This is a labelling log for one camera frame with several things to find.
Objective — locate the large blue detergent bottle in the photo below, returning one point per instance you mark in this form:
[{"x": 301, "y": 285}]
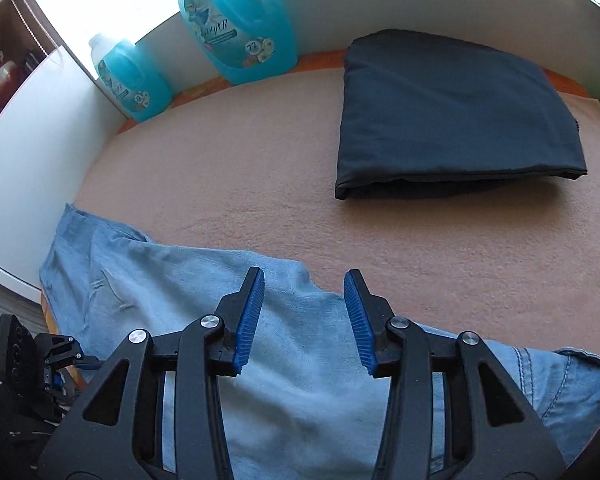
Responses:
[{"x": 240, "y": 20}]

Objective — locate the blue denim pants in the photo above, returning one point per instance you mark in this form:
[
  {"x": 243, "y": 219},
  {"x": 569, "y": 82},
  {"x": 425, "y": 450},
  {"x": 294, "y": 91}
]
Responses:
[{"x": 300, "y": 400}]

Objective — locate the wooden shelf cabinet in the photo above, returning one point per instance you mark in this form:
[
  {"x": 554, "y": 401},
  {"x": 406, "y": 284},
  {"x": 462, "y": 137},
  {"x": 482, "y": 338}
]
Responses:
[{"x": 10, "y": 35}]

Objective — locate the red vase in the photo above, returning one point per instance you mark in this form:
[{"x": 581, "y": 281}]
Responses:
[{"x": 5, "y": 80}]

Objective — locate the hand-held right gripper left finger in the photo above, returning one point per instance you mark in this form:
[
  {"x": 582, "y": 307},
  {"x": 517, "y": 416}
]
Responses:
[{"x": 247, "y": 320}]

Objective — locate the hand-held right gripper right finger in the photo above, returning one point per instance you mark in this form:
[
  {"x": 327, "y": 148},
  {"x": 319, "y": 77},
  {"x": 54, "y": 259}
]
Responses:
[{"x": 357, "y": 320}]

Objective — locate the beige fleece mat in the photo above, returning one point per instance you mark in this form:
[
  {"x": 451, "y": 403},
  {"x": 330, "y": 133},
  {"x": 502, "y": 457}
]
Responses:
[{"x": 230, "y": 185}]

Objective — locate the small blue detergent bottle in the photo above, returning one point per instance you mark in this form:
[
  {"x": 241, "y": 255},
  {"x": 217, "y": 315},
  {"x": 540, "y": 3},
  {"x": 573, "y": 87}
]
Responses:
[{"x": 130, "y": 80}]

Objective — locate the dark navy folded pants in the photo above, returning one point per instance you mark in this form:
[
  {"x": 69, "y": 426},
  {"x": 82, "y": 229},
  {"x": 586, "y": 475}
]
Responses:
[{"x": 445, "y": 110}]

